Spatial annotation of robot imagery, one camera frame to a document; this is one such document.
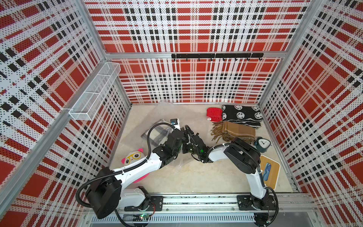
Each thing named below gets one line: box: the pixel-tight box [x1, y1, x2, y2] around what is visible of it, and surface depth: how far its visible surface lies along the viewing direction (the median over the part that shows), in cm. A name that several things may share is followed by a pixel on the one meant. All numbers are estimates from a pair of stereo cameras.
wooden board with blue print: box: [259, 154, 281, 190], surface depth 82 cm
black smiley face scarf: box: [221, 104, 264, 129], surface depth 109 cm
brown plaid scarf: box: [210, 120, 257, 144], surface depth 100 cm
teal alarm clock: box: [253, 136, 271, 153], surface depth 94 cm
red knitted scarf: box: [206, 107, 223, 123], surface depth 111 cm
